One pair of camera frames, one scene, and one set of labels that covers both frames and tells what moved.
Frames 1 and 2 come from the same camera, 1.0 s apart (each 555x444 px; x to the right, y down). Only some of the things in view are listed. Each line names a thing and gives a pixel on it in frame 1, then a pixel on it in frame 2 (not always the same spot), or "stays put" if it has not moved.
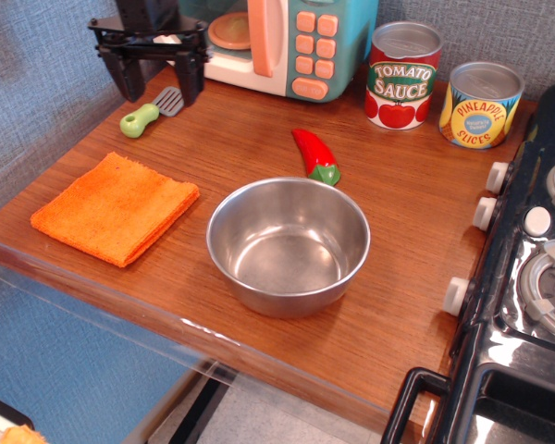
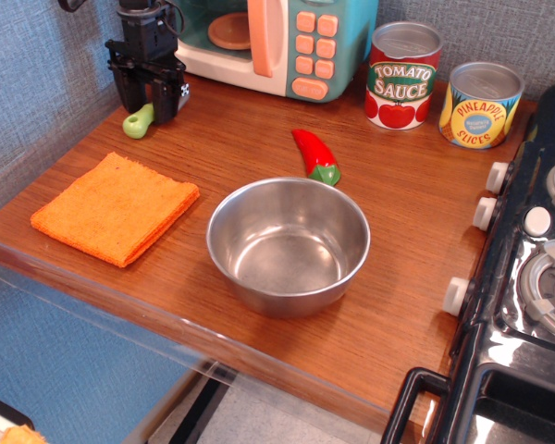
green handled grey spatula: [167, 101] stays put
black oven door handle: [417, 379] stays put
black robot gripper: [155, 28] to [148, 49]
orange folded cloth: [116, 210] stays put
